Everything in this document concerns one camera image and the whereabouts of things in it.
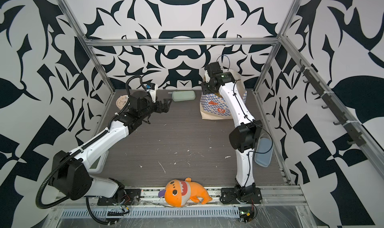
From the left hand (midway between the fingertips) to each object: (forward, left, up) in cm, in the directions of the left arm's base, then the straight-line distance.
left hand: (164, 95), depth 79 cm
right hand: (+8, -24, -2) cm, 25 cm away
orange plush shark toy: (-42, -7, -19) cm, 47 cm away
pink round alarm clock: (+18, +35, -25) cm, 47 cm away
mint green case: (+24, -9, -27) cm, 37 cm away
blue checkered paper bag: (+2, -27, -13) cm, 30 cm away
